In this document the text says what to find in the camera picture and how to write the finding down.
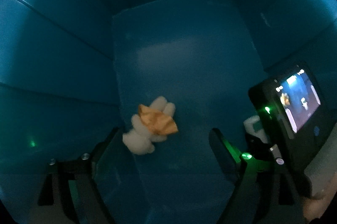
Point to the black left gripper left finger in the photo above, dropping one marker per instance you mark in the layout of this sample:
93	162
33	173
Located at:
77	186

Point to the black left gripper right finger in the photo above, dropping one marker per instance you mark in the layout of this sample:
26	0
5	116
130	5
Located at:
264	191

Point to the white plush duck toy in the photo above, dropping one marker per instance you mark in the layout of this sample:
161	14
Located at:
151	124

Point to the person's right hand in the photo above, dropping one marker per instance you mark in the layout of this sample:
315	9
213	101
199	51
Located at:
320	211

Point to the blue plastic storage bin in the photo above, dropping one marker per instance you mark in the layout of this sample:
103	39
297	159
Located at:
74	70

